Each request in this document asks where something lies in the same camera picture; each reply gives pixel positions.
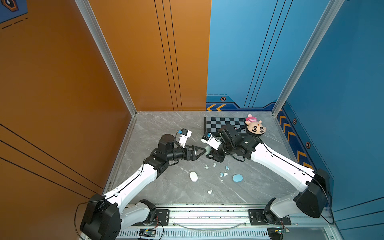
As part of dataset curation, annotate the green circuit board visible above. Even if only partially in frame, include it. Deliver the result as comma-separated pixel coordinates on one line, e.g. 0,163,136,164
138,228,157,239
275,227,290,235

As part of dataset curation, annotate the white earbud case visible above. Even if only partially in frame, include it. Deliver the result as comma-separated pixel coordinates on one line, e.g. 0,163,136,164
189,171,199,183

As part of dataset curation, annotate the left green circuit board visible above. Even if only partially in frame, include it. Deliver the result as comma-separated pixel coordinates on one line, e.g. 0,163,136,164
138,228,157,239

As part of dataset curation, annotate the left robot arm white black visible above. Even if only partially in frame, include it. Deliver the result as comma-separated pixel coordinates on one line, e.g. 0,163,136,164
79,134,207,240

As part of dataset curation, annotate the aluminium corner post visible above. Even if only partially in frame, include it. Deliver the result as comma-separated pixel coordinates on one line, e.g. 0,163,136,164
75,0,137,118
272,0,345,117

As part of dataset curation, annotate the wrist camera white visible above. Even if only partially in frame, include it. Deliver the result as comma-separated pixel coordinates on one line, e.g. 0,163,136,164
201,132,222,151
177,129,192,148

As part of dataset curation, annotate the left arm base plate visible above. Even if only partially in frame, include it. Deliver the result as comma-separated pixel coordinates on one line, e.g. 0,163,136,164
134,209,170,227

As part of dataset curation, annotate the right aluminium corner post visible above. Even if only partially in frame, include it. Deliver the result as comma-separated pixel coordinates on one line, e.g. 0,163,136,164
272,0,345,117

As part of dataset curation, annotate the blue earbud case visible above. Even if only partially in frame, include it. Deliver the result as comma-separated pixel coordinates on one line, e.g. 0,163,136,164
232,174,244,183

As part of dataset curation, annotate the pink plush toy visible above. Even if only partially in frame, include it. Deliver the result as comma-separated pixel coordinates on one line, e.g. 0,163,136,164
245,114,267,137

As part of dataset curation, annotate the right green circuit board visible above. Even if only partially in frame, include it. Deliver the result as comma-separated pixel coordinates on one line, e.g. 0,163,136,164
275,227,290,235

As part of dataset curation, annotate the left aluminium corner post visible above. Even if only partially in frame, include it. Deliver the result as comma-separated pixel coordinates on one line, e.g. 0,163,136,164
75,0,137,118

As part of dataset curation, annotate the black grey checkerboard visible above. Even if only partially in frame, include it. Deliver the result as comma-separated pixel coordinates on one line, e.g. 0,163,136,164
204,117,246,135

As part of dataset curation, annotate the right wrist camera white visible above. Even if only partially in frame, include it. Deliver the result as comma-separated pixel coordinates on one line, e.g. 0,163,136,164
201,132,222,151

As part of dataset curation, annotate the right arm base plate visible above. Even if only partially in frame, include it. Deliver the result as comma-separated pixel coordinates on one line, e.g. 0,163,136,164
248,209,292,226

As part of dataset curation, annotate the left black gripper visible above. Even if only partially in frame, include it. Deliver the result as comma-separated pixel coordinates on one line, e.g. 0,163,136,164
166,144,206,163

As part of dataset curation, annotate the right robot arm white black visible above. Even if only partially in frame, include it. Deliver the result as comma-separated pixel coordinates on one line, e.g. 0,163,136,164
201,125,331,224

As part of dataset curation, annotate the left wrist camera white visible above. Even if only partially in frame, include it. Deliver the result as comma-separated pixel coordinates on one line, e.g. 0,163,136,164
177,129,192,148

